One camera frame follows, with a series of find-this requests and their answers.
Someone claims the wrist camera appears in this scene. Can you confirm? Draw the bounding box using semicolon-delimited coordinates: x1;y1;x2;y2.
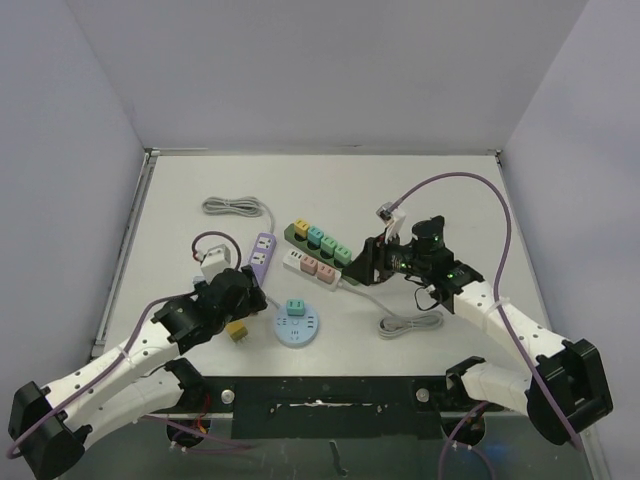
376;202;406;243
200;245;231;283

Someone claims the round blue power socket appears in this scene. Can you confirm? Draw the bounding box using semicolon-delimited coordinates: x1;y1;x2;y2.
273;303;320;349

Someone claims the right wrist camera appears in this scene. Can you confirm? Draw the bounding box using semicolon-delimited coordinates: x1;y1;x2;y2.
376;202;406;243

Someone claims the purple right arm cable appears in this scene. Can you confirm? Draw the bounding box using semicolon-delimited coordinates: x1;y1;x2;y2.
389;172;584;480

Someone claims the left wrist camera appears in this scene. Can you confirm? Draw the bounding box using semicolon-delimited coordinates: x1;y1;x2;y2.
200;245;231;283

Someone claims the light green charger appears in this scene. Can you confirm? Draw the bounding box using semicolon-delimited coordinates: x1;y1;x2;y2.
333;244;352;266

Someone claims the white USB power strip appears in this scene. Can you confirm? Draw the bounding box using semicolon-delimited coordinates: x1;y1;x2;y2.
283;249;341;291

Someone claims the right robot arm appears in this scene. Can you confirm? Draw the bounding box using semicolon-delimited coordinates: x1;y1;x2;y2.
343;216;613;445

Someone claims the grey coiled cable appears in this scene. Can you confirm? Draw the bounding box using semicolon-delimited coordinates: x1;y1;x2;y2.
201;195;277;236

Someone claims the purple power strip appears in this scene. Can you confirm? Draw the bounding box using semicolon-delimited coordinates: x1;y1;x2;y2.
248;232;277;286

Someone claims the green power strip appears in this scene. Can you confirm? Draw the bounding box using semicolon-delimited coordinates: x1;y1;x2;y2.
284;223;359;286

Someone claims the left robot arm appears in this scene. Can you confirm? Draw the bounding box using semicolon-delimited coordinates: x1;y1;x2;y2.
6;266;267;479

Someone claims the grey white strip cable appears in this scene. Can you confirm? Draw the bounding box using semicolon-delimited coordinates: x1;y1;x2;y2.
339;281;445;340

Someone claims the pink charger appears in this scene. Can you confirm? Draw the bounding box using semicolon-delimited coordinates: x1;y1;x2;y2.
300;255;319;276
316;263;336;284

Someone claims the yellow USB charger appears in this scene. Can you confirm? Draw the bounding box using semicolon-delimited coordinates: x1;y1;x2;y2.
293;218;311;240

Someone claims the teal charger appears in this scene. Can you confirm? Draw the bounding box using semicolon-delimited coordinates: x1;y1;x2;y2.
285;299;306;317
307;225;324;248

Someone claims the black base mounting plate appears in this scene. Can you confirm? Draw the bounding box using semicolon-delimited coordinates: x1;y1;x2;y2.
164;375;504;441

